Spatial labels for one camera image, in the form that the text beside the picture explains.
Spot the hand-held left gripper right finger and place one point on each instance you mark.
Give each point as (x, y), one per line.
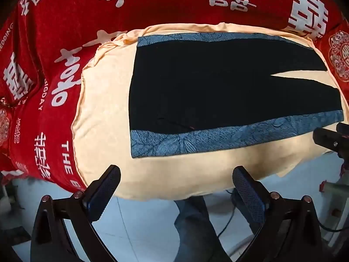
(249, 196)

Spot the red printed blanket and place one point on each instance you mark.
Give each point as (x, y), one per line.
(190, 5)

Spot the person's jeans leg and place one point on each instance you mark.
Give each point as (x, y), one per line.
(190, 223)

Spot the red embroidered quilt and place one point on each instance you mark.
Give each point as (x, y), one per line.
(340, 54)

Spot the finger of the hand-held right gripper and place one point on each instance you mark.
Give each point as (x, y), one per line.
(344, 128)
(327, 140)

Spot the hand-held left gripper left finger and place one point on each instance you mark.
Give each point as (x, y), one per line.
(103, 192)

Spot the cream cloth sheet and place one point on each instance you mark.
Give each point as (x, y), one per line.
(109, 109)

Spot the black pants with blue stripes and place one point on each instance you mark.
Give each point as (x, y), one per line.
(204, 87)

